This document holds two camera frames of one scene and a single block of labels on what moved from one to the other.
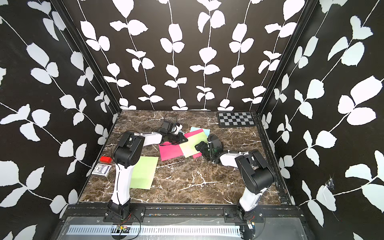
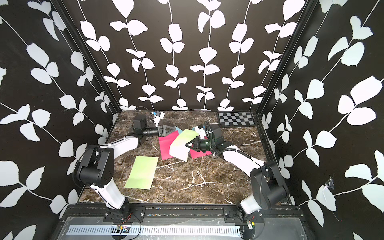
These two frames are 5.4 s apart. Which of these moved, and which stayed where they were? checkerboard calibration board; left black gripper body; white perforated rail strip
Moved: left black gripper body
Stayed: checkerboard calibration board; white perforated rail strip
